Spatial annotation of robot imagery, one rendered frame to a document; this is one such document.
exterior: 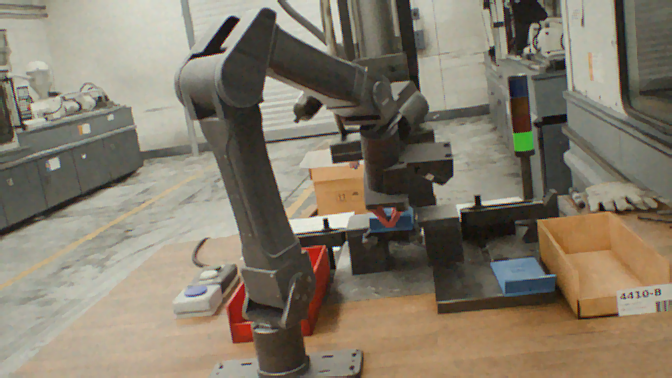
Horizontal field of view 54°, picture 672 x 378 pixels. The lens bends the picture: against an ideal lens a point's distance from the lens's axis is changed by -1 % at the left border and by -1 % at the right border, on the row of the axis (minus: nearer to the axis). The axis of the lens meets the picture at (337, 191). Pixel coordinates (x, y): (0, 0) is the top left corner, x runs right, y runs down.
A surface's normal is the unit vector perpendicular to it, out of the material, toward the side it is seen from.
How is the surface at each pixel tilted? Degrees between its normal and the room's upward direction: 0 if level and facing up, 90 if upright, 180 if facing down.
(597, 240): 90
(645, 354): 0
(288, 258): 90
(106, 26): 90
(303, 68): 93
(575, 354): 0
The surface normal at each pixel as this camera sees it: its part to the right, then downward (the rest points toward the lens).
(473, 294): -0.15, -0.97
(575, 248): -0.10, 0.22
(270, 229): 0.66, -0.06
